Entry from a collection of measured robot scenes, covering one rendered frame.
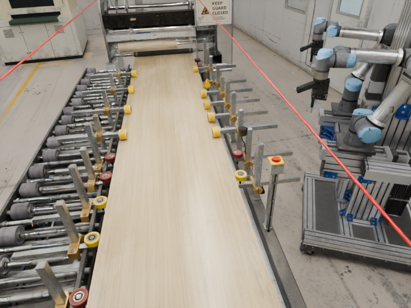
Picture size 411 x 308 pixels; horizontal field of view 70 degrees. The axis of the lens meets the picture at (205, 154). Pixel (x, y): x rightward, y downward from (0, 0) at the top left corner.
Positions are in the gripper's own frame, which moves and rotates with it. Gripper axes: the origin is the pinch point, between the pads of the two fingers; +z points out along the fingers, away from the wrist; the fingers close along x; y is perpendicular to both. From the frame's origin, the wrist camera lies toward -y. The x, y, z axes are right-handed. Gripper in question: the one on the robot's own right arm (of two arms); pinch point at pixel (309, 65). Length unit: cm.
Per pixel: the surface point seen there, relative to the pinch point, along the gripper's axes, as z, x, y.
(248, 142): 30, -80, -36
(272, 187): 27, -127, -15
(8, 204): 49, -158, -175
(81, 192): 35, -148, -124
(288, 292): 62, -164, -1
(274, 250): 62, -140, -9
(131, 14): -14, 119, -221
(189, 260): 42, -172, -48
